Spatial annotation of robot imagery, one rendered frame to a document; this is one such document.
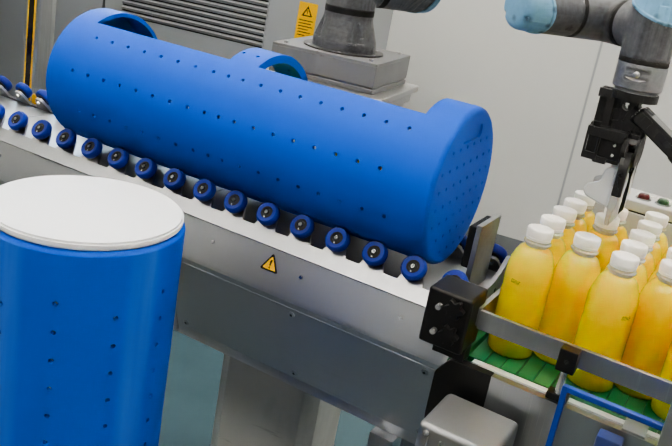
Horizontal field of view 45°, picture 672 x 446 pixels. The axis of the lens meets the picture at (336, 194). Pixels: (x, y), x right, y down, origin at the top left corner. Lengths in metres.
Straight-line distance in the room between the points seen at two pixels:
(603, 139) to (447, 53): 2.94
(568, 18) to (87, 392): 0.89
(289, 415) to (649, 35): 1.28
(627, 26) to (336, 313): 0.66
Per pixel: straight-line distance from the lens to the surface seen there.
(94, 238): 1.10
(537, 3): 1.27
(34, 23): 2.47
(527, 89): 4.17
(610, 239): 1.40
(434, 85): 4.26
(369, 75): 1.79
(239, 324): 1.60
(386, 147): 1.32
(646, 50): 1.30
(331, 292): 1.43
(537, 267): 1.23
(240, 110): 1.45
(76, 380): 1.17
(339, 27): 1.86
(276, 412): 2.11
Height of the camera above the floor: 1.46
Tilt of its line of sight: 17 degrees down
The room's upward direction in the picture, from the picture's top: 10 degrees clockwise
